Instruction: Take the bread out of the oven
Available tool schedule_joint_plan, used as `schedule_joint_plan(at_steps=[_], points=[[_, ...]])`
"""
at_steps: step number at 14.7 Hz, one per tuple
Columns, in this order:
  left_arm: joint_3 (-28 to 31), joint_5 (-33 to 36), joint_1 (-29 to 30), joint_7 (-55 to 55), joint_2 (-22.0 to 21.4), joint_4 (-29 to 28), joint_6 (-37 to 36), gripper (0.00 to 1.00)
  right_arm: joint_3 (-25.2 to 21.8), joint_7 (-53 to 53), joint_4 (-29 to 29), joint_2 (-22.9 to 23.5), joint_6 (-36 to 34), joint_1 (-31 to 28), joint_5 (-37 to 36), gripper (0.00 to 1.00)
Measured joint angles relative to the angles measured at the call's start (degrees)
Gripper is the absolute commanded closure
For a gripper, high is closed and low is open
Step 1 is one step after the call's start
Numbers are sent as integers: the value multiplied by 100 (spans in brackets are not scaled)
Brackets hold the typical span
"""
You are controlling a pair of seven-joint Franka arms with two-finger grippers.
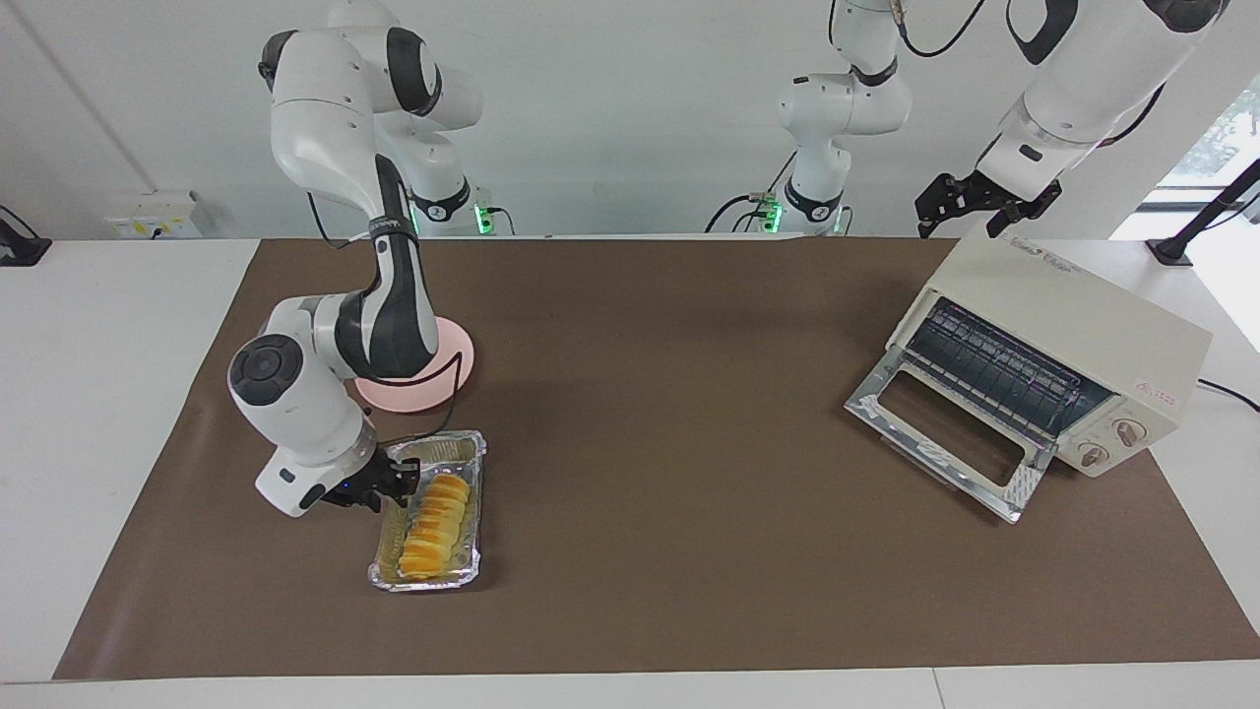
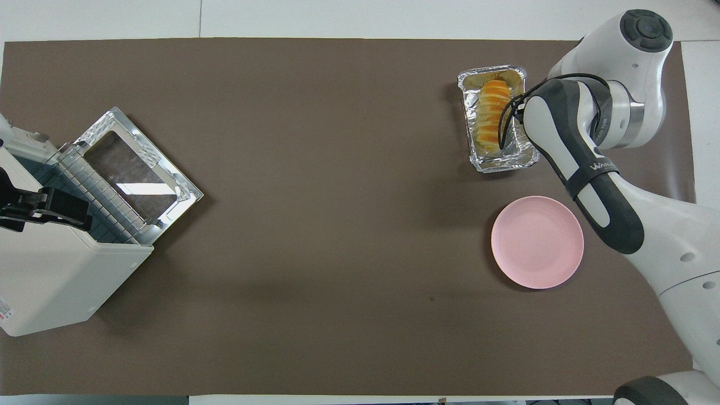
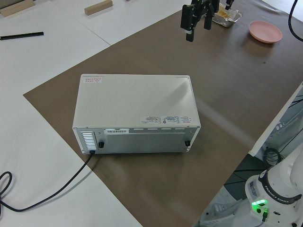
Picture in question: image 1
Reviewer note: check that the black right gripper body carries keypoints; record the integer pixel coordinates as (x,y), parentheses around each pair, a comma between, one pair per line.
(359,483)

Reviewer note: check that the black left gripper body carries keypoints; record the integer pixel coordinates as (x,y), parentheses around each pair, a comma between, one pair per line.
(984,197)

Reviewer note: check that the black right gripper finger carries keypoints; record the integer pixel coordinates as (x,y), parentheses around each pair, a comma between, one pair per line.
(374,503)
(409,490)

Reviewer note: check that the sliced golden bread loaf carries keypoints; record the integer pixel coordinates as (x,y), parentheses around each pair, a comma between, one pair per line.
(435,527)

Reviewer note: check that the aluminium foil baking tray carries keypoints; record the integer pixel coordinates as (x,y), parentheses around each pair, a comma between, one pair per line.
(443,451)

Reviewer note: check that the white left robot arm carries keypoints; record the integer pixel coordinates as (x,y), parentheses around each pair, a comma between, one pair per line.
(1083,79)

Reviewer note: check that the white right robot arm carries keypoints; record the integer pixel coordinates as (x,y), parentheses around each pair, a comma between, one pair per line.
(315,108)

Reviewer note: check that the cream toaster oven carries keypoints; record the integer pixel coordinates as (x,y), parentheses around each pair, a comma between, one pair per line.
(1073,315)

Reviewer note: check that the glass oven door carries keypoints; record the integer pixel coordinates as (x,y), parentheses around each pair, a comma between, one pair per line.
(886,414)

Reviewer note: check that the large cream oven knob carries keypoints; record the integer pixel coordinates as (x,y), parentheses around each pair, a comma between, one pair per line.
(1129,430)

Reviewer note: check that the small cream oven knob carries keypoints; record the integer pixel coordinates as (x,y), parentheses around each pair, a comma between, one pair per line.
(1095,454)

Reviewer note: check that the pink round plate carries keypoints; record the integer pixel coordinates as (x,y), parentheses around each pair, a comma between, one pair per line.
(413,399)

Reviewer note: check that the brown table mat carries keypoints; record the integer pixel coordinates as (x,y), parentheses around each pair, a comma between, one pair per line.
(689,542)

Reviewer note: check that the black table clamp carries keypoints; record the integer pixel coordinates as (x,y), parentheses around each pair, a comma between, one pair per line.
(20,246)

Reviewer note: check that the black camera stand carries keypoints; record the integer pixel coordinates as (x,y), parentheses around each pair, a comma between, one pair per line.
(1206,217)

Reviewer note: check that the white wall socket box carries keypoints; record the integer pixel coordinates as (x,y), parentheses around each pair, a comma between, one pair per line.
(148,217)

